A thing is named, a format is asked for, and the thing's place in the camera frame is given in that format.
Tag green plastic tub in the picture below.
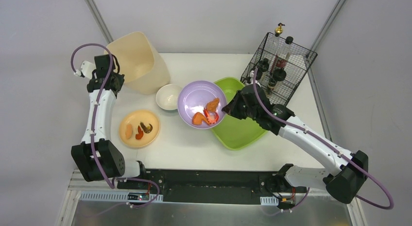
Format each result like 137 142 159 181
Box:
211 77 267 151

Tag black-cap shaker bottle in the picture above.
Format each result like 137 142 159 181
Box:
248 67 265 82

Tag small pepper jar black cap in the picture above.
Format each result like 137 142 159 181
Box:
265 78 277 96

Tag purple plastic plate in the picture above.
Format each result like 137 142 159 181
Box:
177 81 227 129

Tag beige plastic bin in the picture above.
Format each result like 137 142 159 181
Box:
106 32 171 95

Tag white powder shaker bottle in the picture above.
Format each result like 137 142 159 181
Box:
257 58 270 72

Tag speckled seasoning shaker bottle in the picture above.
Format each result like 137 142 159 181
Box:
272 68 287 82

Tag black wire basket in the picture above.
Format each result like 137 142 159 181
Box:
240 32 318 106

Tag dark vinegar bottle red label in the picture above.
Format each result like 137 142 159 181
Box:
271 36 293 74

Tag clear oil bottle gold spout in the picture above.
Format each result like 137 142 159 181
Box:
266 22 285 54

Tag yellow plastic plate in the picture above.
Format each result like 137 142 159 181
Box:
119 109 160 149

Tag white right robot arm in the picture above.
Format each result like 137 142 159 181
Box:
222 85 368 204

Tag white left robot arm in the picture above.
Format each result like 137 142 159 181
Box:
71 54 142 182

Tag fried chicken nugget piece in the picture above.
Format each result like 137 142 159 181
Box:
206 98 220 112

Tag red shrimp toy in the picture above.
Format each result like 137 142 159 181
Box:
204 108 219 125

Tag orange chicken wing toy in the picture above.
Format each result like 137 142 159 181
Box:
192 112 210 125

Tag white ceramic bowl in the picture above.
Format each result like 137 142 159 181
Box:
155 84 183 111

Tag pink salmon slice toy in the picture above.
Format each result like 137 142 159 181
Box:
125 124 133 139

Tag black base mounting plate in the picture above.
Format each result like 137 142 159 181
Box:
141 169 307 206

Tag red crab claw toy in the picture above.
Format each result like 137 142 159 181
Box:
135 126 144 140

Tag brown food scraps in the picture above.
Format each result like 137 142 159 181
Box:
140 122 153 134

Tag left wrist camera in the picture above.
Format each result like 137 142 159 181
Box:
74 60 96 79

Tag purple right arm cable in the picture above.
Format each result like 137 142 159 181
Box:
252 68 395 210

